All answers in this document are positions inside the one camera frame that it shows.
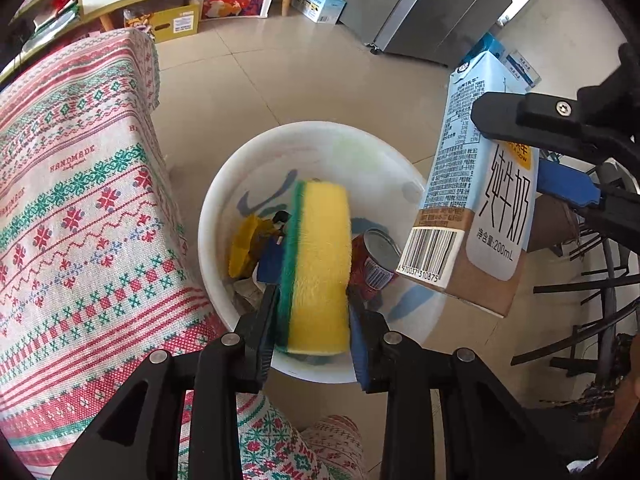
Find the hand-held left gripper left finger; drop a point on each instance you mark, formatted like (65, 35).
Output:
(257, 345)

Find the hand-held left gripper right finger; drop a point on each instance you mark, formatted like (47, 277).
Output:
(365, 355)

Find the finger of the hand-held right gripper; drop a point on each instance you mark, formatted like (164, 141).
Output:
(565, 182)
(550, 120)

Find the blue card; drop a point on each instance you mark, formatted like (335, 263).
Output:
(270, 265)

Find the red tin can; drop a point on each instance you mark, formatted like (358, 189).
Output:
(370, 270)

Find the light blue milk carton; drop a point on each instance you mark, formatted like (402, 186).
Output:
(460, 160)

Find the yellow toy object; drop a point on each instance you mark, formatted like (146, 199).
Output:
(245, 245)

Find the yellow green sponge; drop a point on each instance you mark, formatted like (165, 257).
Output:
(320, 260)

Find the person's right forearm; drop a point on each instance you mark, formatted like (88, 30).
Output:
(622, 410)

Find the small blue white box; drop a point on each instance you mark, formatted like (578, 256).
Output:
(520, 67)

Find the black metal chair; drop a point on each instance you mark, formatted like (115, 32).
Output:
(610, 310)

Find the silver refrigerator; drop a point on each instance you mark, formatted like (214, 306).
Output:
(425, 5)

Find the patterned woven tablecloth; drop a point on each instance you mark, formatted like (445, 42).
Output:
(75, 210)

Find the blue white carton box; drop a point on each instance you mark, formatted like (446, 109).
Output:
(320, 7)

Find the yellow cardboard box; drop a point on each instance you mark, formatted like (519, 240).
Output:
(170, 22)

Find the white plastic storage box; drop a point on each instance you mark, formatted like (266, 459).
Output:
(235, 4)

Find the pile of papers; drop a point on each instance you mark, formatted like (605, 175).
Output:
(55, 12)

